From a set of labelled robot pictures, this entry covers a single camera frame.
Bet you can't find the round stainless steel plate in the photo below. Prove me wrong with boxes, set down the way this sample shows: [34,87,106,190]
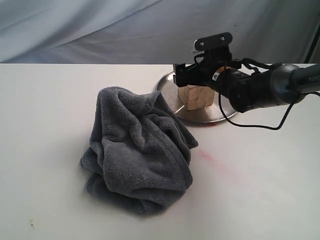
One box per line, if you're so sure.
[155,71,225,124]

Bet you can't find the grey fleece towel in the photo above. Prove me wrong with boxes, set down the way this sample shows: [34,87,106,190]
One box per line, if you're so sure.
[80,86,198,215]

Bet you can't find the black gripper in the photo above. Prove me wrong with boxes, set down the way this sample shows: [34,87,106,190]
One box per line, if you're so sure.
[173,61,250,100]

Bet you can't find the grey backdrop cloth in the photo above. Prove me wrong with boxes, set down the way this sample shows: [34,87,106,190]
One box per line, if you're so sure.
[0,0,320,64]

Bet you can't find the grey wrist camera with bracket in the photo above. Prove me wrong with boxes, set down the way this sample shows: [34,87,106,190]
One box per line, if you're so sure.
[193,32,233,61]

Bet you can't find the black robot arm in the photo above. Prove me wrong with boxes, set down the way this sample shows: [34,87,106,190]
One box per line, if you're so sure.
[173,58,320,113]

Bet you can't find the wooden cube block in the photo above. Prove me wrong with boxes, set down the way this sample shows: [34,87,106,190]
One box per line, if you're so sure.
[177,85,215,111]

